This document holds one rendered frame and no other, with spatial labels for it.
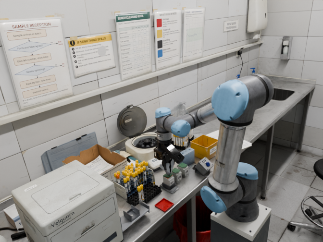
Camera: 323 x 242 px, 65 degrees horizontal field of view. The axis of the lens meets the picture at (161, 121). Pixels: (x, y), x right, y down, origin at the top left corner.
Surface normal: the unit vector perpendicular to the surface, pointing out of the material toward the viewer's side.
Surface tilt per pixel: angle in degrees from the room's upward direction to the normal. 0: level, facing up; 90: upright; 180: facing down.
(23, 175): 90
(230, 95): 84
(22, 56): 95
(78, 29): 90
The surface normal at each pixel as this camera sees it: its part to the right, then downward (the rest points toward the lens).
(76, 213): 0.74, 0.22
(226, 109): -0.79, 0.17
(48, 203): -0.07, -0.92
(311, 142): -0.67, 0.33
